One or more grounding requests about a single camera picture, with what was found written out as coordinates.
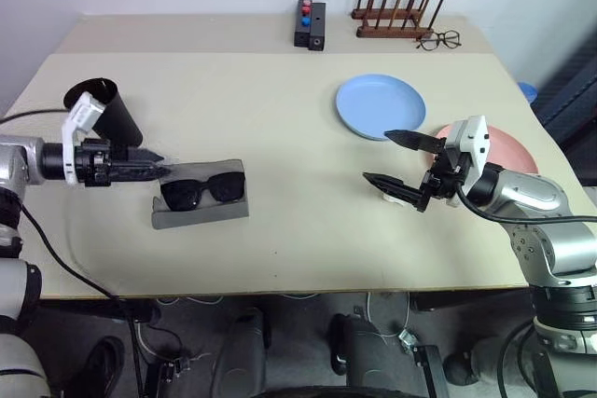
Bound black box with coloured buttons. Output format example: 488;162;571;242
293;0;312;48

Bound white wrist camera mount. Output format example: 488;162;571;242
60;92;104;186
440;115;490;208

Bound silver metal clamp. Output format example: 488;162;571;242
397;328;420;355

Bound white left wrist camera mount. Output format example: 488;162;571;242
60;92;104;186

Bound brown wooden peg rack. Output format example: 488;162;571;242
350;0;444;40

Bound black flat bracket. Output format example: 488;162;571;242
412;345;450;398

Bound thin white floor cable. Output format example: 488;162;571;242
130;293;225;371

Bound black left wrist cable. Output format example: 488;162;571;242
0;109;69;123

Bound black sunglasses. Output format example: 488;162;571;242
160;172;246;212

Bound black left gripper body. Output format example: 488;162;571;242
74;139;116;188

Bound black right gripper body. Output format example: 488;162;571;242
417;155;467;213

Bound black box with round hole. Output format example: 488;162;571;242
305;2;326;52

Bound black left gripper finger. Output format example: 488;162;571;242
113;162;176;183
113;148;165;164

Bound dark ribbed fabric object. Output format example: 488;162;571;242
531;27;597;192

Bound long black tether cable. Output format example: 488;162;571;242
17;204;146;398

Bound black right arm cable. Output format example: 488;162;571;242
455;185;597;398

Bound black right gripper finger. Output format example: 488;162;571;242
384;129;445;153
362;172;428;213

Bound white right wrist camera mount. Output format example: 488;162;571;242
440;115;490;208

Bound pink plate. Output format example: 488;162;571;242
433;122;538;175

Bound grey felt glasses case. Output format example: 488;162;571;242
150;158;251;231

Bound black cup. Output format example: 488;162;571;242
63;75;145;150

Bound black table frame bar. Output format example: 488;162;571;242
39;297;162;324

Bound dark grey rounded shape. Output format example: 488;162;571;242
209;308;272;398
329;313;416;398

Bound thin black-framed eyeglasses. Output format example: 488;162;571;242
414;30;462;52

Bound light blue plate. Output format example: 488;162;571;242
335;73;427;142

